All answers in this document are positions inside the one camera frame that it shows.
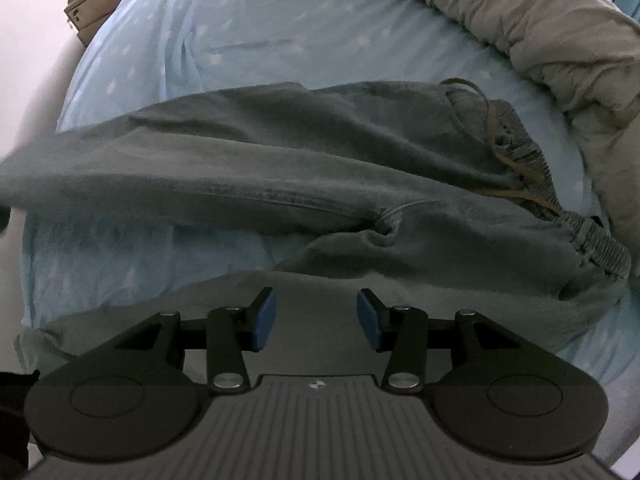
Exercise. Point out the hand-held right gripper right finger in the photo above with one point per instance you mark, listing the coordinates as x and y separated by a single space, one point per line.
371 320

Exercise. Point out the dark cloth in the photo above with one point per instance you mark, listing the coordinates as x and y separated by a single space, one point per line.
15 425

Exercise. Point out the bed with blue sheet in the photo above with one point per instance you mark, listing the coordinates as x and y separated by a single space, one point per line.
225 35

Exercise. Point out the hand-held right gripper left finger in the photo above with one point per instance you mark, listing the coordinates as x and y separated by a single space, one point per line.
262 320

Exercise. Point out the blue-grey denim pants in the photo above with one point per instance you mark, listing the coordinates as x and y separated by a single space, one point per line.
300 160

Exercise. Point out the wooden nightstand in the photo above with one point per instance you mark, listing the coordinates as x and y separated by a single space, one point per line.
95 10

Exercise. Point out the grey duvet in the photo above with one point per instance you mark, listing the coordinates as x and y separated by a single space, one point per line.
550 35

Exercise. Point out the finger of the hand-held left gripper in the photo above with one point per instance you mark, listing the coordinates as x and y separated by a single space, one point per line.
4 219

